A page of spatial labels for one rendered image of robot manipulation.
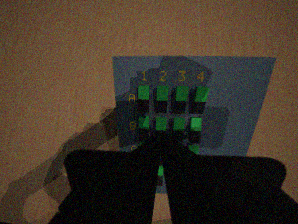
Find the blue switch panel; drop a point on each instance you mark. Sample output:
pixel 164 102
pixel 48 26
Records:
pixel 210 104

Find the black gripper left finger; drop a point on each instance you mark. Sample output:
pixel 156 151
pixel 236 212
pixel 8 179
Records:
pixel 136 170

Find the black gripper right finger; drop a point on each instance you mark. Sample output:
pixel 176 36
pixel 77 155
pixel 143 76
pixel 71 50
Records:
pixel 185 173

